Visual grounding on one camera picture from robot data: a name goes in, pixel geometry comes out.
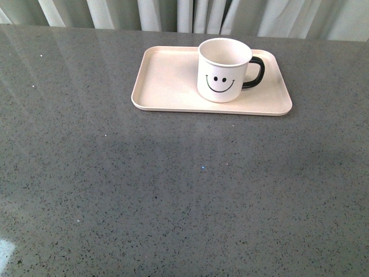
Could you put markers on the white smiley mug black handle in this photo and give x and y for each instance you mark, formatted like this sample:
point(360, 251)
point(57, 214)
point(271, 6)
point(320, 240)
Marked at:
point(222, 67)

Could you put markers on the cream rectangular tray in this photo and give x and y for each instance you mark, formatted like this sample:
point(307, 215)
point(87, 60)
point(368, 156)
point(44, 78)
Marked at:
point(167, 81)

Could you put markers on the white pleated curtain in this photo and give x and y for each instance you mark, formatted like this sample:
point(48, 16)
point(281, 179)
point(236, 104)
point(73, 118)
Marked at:
point(329, 20)

